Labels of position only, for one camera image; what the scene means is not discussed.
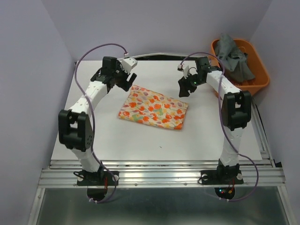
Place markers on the floral orange skirt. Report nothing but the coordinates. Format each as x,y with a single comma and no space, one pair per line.
153,109

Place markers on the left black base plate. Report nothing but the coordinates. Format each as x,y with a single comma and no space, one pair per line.
103,178

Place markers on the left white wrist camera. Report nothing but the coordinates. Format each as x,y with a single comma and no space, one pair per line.
128,64

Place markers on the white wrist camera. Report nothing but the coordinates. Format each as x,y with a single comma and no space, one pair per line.
128,64
184,69

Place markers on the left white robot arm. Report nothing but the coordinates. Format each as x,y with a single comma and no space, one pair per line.
77,124

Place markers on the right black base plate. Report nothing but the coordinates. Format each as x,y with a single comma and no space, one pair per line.
211,177

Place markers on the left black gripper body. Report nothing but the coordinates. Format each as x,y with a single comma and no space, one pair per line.
120,76

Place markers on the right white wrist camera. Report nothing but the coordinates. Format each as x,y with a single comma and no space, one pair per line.
184,69

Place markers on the aluminium rail frame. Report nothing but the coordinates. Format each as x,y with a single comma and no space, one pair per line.
165,192

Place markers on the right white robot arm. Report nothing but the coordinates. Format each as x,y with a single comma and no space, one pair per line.
234,113

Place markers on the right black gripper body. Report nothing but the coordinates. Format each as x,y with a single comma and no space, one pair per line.
195,79

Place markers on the orange plastic basket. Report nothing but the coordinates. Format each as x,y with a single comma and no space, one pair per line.
255,64

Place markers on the grey skirt in basket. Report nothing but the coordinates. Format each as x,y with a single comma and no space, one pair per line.
233,59

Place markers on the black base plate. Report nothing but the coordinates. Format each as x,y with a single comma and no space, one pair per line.
211,177
103,178

